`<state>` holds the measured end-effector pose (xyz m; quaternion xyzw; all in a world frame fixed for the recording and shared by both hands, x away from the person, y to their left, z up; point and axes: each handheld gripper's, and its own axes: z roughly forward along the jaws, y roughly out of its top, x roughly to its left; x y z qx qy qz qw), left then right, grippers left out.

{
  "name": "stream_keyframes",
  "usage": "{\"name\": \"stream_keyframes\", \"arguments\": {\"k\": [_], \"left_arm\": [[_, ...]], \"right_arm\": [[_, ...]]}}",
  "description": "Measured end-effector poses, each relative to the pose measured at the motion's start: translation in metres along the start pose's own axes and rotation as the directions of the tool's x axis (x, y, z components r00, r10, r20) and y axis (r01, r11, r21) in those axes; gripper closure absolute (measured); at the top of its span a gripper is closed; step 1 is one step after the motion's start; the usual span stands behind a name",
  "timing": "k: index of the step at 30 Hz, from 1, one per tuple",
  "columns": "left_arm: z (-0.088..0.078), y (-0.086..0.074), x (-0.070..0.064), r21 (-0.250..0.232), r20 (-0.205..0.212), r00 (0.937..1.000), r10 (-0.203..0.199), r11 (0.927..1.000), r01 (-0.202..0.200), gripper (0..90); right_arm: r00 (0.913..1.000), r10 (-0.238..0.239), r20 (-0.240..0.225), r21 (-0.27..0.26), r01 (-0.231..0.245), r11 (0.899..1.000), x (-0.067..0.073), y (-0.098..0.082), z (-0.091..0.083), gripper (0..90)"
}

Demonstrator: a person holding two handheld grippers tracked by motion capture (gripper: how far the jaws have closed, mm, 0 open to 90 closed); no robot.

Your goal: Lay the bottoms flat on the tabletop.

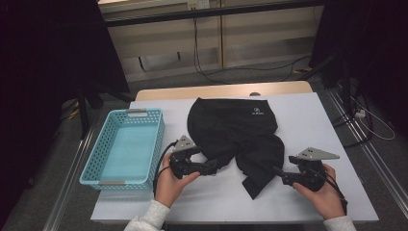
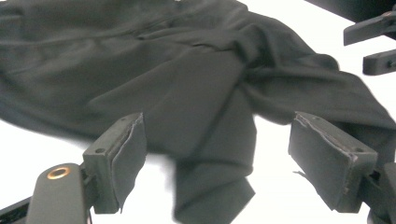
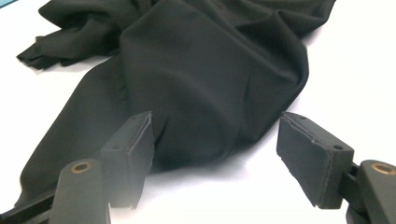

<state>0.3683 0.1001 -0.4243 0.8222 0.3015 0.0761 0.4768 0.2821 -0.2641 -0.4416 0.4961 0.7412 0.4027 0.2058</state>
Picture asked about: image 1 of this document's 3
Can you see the black metal stand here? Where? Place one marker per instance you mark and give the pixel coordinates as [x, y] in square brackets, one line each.
[345, 86]
[84, 115]

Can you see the light blue perforated plastic basket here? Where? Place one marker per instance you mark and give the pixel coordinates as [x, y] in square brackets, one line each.
[128, 154]

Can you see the white wall socket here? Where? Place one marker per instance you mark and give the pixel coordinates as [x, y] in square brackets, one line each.
[198, 4]

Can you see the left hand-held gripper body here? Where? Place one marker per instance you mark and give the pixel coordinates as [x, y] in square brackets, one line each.
[181, 163]

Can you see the person's right hand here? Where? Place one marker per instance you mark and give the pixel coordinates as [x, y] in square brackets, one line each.
[327, 200]

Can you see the black pants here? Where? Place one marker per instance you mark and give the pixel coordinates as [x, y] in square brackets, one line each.
[234, 134]

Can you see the dark round table grommet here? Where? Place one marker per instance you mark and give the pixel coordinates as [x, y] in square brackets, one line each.
[255, 94]

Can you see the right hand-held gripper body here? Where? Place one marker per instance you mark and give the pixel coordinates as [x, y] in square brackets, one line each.
[312, 174]

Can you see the person's left hand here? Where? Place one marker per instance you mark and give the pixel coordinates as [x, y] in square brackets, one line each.
[170, 189]

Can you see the aluminium floor rail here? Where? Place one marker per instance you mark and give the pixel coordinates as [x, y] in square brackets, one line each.
[64, 189]
[369, 150]

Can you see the long wooden desk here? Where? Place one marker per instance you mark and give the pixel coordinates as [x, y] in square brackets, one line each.
[256, 38]

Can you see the white power strip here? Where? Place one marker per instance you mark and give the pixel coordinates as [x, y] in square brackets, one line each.
[360, 113]

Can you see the black curtain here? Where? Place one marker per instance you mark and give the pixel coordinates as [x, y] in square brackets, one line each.
[378, 48]
[38, 64]

